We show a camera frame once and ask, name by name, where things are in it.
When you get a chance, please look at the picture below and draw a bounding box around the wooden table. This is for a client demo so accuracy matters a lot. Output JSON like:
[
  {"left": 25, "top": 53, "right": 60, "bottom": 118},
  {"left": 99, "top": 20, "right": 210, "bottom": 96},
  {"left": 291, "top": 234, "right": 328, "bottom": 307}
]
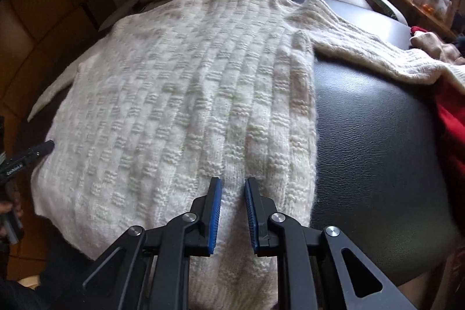
[{"left": 381, "top": 0, "right": 462, "bottom": 40}]

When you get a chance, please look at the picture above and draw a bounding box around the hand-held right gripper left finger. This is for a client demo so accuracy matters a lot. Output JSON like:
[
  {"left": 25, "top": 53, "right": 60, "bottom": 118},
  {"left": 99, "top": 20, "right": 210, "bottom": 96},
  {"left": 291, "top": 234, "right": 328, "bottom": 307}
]
[{"left": 83, "top": 177, "right": 223, "bottom": 310}]

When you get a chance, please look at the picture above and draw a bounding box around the red cloth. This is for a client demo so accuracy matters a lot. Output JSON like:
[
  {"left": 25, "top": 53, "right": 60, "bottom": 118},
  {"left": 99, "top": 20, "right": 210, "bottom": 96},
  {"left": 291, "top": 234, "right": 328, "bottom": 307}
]
[{"left": 410, "top": 26, "right": 465, "bottom": 245}]

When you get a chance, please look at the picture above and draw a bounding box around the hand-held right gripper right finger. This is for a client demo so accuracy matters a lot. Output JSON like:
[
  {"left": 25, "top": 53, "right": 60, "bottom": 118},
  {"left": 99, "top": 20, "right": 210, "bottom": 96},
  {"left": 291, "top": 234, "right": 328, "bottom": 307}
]
[{"left": 244, "top": 177, "right": 418, "bottom": 310}]

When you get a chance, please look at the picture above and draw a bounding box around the dark cloth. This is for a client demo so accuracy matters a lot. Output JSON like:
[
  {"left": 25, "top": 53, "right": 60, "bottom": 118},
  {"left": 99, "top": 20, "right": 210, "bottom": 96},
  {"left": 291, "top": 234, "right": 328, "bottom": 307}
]
[{"left": 0, "top": 230, "right": 110, "bottom": 310}]

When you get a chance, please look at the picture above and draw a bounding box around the beige garment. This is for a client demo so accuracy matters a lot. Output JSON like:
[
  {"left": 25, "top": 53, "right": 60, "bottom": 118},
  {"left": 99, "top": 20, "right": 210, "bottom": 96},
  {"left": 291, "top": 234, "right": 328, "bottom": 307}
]
[{"left": 410, "top": 32, "right": 465, "bottom": 65}]

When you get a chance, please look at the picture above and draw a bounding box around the person's left hand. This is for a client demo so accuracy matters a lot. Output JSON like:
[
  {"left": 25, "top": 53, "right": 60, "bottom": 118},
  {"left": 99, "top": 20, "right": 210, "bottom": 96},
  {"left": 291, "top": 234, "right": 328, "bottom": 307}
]
[{"left": 0, "top": 184, "right": 24, "bottom": 236}]

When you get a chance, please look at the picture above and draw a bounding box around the white knit sweater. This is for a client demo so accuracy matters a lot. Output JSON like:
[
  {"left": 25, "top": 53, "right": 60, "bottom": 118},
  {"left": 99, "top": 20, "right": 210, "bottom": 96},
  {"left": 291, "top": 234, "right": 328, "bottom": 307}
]
[{"left": 27, "top": 0, "right": 465, "bottom": 310}]

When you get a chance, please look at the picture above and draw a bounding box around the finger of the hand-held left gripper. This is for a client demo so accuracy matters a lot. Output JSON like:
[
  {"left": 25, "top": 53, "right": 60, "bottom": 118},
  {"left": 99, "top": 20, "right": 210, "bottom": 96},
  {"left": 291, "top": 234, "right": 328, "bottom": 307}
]
[{"left": 0, "top": 140, "right": 55, "bottom": 185}]

